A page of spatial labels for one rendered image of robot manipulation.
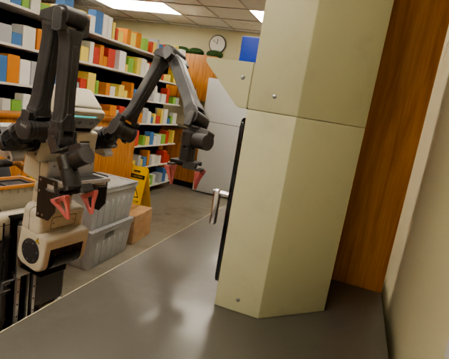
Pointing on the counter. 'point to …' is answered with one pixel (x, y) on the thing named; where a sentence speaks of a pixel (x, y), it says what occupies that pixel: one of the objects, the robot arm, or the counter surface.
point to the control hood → (234, 78)
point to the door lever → (216, 204)
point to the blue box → (249, 49)
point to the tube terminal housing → (299, 152)
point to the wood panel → (391, 139)
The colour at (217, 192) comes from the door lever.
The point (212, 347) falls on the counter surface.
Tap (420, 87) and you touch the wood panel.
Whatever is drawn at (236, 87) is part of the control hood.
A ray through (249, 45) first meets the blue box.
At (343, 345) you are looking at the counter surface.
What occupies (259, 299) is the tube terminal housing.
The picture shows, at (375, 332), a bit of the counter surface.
